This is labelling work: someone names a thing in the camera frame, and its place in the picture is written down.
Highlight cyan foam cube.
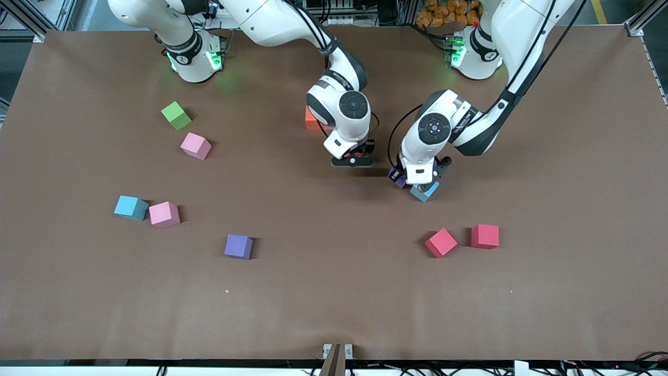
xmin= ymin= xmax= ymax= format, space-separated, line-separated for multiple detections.
xmin=410 ymin=180 xmax=440 ymax=203
xmin=114 ymin=195 xmax=149 ymax=221

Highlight red foam cube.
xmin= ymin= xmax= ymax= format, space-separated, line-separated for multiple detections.
xmin=424 ymin=228 xmax=458 ymax=259
xmin=471 ymin=224 xmax=500 ymax=250

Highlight orange bagged items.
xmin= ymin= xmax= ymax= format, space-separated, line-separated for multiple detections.
xmin=416 ymin=0 xmax=483 ymax=28

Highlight pink foam cube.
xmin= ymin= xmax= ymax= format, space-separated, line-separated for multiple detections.
xmin=149 ymin=201 xmax=181 ymax=229
xmin=181 ymin=132 xmax=212 ymax=161

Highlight green foam cube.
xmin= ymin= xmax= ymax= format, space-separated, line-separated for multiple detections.
xmin=161 ymin=101 xmax=193 ymax=131

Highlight silver metal bracket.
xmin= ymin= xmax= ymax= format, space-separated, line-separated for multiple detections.
xmin=323 ymin=343 xmax=354 ymax=360

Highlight brown tapered post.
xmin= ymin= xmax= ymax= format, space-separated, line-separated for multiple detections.
xmin=319 ymin=343 xmax=347 ymax=376

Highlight aluminium frame corner profile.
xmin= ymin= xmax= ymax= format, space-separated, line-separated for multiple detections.
xmin=0 ymin=0 xmax=45 ymax=43
xmin=623 ymin=0 xmax=668 ymax=37

